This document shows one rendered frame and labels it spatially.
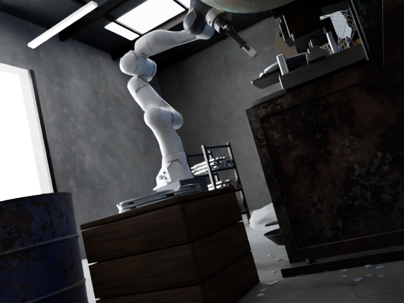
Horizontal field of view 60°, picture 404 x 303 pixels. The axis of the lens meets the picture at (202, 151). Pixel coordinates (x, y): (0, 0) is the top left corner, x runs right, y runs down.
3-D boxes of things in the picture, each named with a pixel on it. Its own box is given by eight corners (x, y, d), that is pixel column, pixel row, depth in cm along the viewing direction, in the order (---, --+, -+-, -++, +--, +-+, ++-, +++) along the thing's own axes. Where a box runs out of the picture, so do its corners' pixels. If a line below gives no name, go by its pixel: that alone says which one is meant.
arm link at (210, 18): (202, 18, 157) (209, 26, 156) (221, -4, 154) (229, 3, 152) (213, 28, 169) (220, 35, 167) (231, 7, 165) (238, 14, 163)
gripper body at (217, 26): (217, 31, 163) (231, 44, 160) (210, 24, 156) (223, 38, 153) (229, 18, 161) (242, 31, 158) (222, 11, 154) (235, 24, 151)
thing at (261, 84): (258, 109, 153) (250, 80, 155) (267, 112, 165) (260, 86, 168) (315, 87, 142) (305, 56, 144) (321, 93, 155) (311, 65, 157)
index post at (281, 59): (282, 77, 136) (275, 55, 138) (284, 79, 139) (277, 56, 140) (289, 74, 135) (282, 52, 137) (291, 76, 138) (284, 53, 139)
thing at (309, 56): (307, 61, 126) (299, 35, 128) (315, 71, 141) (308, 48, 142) (324, 55, 123) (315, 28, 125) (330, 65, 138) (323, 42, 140)
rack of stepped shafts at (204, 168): (229, 231, 362) (205, 143, 376) (201, 236, 394) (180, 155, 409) (255, 222, 391) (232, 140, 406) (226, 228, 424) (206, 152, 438)
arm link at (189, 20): (201, 41, 170) (189, 37, 161) (184, 24, 174) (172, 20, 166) (223, 9, 162) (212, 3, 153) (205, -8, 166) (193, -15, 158)
